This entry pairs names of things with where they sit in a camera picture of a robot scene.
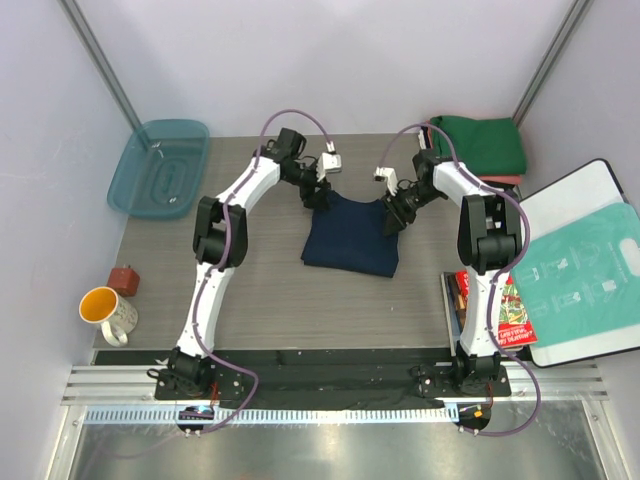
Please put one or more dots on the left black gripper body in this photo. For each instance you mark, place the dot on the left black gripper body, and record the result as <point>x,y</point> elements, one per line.
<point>306,179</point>

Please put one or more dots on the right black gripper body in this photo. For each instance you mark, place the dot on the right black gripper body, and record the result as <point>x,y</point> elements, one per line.
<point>406,202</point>

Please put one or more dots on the navy blue t shirt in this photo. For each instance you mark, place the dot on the navy blue t shirt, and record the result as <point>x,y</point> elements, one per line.
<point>350,236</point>

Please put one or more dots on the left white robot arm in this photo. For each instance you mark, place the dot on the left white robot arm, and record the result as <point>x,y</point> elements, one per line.
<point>220,244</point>

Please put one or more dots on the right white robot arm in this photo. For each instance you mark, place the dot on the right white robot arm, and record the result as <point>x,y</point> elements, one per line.
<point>490,241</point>

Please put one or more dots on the white folded t shirt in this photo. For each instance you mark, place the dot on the white folded t shirt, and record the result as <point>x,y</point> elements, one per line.
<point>424,138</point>

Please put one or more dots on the green folded t shirt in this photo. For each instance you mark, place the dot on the green folded t shirt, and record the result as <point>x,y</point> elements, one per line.
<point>488,147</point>

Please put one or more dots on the pink folded t shirt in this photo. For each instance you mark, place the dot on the pink folded t shirt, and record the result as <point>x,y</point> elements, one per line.
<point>506,181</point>

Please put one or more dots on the teal plastic bin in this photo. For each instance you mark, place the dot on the teal plastic bin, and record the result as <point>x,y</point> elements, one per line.
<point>160,169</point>

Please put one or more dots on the red treehouse book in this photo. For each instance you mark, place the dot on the red treehouse book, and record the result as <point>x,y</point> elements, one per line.
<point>514,330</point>

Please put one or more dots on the white board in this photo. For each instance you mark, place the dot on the white board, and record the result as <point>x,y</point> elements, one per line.
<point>578,194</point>

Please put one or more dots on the red brown block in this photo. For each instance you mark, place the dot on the red brown block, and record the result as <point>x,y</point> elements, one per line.
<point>124,280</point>

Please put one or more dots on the white orange mug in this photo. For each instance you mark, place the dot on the white orange mug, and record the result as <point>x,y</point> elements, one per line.
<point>115,316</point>

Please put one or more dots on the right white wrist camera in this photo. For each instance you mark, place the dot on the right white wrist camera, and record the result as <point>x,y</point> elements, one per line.
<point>387,175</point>

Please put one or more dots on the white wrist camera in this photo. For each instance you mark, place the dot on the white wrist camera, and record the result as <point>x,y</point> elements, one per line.
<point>329,162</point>
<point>387,175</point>

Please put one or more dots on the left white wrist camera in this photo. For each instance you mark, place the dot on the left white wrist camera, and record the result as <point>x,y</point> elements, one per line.
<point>329,162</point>

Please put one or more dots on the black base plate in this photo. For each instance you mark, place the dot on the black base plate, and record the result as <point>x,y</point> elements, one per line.
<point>337,378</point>

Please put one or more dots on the aluminium rail frame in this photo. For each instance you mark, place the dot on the aluminium rail frame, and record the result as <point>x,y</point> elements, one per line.
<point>310,415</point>

